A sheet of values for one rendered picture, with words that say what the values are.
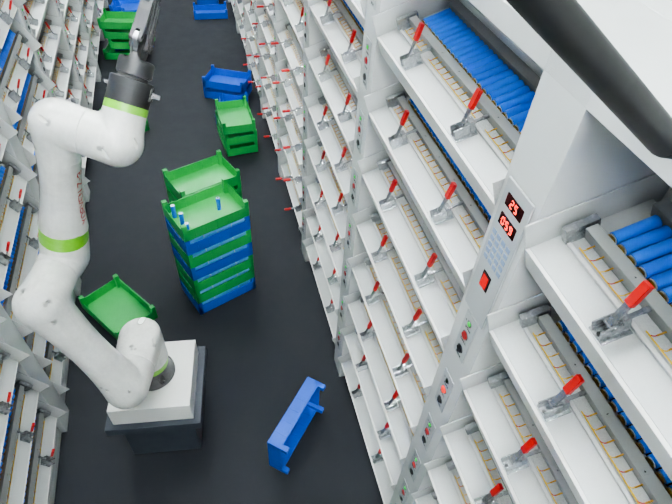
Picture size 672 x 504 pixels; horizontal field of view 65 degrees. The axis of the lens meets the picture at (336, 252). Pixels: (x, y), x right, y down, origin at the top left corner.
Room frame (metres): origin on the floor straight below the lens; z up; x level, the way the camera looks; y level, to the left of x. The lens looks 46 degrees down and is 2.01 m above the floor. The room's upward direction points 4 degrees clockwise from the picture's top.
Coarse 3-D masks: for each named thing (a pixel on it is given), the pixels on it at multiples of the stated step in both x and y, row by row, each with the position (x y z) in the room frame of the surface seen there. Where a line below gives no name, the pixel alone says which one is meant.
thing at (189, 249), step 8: (248, 216) 1.67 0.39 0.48; (168, 224) 1.61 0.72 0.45; (240, 224) 1.64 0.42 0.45; (248, 224) 1.67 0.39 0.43; (224, 232) 1.60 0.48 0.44; (232, 232) 1.62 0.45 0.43; (240, 232) 1.64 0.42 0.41; (176, 240) 1.57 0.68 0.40; (200, 240) 1.53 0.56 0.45; (208, 240) 1.55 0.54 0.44; (216, 240) 1.57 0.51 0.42; (184, 248) 1.50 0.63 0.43; (192, 248) 1.50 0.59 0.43; (200, 248) 1.52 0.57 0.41
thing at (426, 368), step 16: (368, 208) 1.22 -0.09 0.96; (368, 224) 1.20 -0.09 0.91; (368, 240) 1.14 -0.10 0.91; (384, 272) 1.01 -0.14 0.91; (400, 272) 1.00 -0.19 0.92; (384, 288) 0.96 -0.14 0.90; (400, 288) 0.95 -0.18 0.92; (400, 304) 0.90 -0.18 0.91; (416, 304) 0.89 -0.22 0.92; (400, 320) 0.85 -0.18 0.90; (416, 336) 0.80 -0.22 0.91; (432, 336) 0.79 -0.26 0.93; (416, 352) 0.75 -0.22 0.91; (416, 368) 0.71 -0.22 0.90; (432, 368) 0.70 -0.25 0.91
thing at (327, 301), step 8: (304, 240) 1.87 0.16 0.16; (312, 240) 1.88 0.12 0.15; (312, 248) 1.86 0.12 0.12; (312, 256) 1.81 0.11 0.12; (312, 264) 1.73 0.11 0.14; (320, 264) 1.73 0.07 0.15; (320, 272) 1.70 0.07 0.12; (320, 280) 1.65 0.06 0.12; (320, 288) 1.61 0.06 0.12; (328, 288) 1.60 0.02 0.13; (328, 296) 1.55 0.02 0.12; (328, 304) 1.51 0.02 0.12; (328, 312) 1.46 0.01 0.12; (328, 320) 1.42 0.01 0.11; (336, 320) 1.42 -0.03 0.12; (336, 328) 1.38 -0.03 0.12
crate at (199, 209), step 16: (208, 192) 1.77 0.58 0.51; (224, 192) 1.80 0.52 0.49; (176, 208) 1.67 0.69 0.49; (192, 208) 1.69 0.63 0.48; (208, 208) 1.70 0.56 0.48; (224, 208) 1.70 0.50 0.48; (240, 208) 1.65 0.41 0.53; (176, 224) 1.53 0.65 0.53; (192, 224) 1.59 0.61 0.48; (208, 224) 1.55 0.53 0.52; (224, 224) 1.60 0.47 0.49
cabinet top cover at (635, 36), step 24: (480, 0) 0.81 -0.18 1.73; (504, 0) 0.76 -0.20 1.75; (600, 0) 0.79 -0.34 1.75; (624, 0) 0.79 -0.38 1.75; (504, 24) 0.74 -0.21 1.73; (528, 24) 0.69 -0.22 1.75; (600, 24) 0.70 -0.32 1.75; (624, 24) 0.71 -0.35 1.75; (648, 24) 0.71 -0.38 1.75; (528, 48) 0.67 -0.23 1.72; (624, 48) 0.63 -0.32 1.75; (648, 48) 0.64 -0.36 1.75; (648, 72) 0.57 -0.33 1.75; (600, 120) 0.52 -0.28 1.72
